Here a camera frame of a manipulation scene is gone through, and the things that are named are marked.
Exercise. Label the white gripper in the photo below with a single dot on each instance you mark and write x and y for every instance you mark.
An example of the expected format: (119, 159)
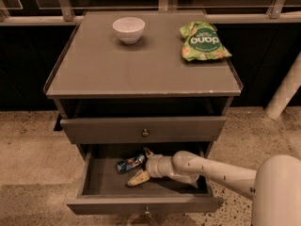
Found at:
(152, 167)

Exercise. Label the blue silver redbull can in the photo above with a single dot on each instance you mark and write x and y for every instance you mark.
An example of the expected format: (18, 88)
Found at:
(128, 164)

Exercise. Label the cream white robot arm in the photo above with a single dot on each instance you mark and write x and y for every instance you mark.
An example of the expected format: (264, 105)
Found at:
(274, 187)

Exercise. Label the brass upper drawer knob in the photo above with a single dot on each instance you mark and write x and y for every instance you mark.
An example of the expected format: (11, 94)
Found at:
(145, 133)

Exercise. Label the brass drawer knob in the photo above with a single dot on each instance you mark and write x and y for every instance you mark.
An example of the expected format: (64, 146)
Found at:
(147, 211)
(145, 133)

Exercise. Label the brass middle drawer knob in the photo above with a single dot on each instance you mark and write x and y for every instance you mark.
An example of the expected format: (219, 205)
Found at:
(147, 211)

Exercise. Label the grey open middle drawer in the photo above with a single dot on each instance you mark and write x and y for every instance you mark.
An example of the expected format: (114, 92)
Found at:
(104, 191)

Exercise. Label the grey upper drawer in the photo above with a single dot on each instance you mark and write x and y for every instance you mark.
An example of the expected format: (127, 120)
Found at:
(129, 130)

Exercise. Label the grey wooden drawer cabinet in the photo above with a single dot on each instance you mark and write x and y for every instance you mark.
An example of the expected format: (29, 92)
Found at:
(98, 76)

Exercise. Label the green dang chip bag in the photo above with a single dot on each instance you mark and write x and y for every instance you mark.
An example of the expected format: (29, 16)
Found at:
(201, 42)

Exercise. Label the white ceramic bowl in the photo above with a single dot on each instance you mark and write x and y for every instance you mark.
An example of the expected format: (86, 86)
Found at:
(129, 29)

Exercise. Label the white cylindrical post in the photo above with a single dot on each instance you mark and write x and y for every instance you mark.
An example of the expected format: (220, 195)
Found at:
(287, 89)

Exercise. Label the metal railing frame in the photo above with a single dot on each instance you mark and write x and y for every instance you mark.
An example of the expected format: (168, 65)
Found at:
(43, 12)

